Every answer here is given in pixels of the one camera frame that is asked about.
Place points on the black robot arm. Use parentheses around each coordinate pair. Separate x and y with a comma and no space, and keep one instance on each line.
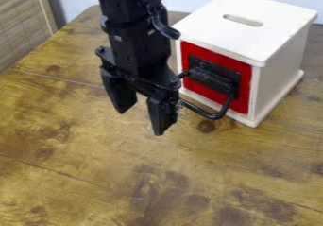
(133,10)

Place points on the red drawer front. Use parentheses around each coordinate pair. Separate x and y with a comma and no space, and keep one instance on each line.
(217,76)

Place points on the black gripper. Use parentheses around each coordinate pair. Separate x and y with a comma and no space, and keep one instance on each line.
(135,68)

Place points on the white wooden box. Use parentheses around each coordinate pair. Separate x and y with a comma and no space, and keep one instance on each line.
(255,38)

